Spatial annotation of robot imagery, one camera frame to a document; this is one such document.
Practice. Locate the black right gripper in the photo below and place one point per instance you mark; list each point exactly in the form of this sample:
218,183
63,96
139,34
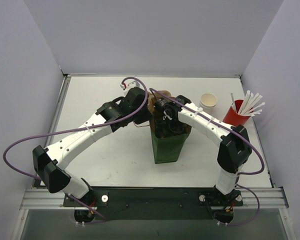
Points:
163,127

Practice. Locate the green paper bag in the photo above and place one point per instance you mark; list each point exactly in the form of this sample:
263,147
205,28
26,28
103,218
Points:
166,149

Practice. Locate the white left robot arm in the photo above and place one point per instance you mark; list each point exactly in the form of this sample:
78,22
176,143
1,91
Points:
50,163

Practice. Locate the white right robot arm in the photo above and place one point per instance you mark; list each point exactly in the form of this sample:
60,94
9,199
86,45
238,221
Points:
232,141

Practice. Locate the brown cardboard cup carrier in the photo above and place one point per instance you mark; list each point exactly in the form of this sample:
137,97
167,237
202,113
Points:
163,92

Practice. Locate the red straw holder cup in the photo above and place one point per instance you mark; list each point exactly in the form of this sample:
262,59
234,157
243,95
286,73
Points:
234,119

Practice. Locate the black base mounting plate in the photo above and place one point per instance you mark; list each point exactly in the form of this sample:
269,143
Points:
161,203

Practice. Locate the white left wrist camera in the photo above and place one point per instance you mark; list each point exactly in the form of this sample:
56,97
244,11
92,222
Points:
126,86

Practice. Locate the aluminium rail frame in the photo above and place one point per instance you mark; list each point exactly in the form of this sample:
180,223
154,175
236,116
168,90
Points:
87,215

